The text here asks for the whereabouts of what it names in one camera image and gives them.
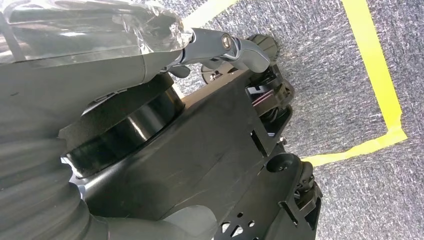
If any clear plastic film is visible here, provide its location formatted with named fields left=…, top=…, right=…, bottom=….
left=0, top=0, right=194, bottom=65

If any black robot shin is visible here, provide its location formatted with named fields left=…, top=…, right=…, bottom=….
left=213, top=142, right=324, bottom=240

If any yellow floor tape mark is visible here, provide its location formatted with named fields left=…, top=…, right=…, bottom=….
left=181, top=0, right=409, bottom=168

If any dark grey carpet mat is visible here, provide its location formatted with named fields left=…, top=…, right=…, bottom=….
left=165, top=0, right=424, bottom=240

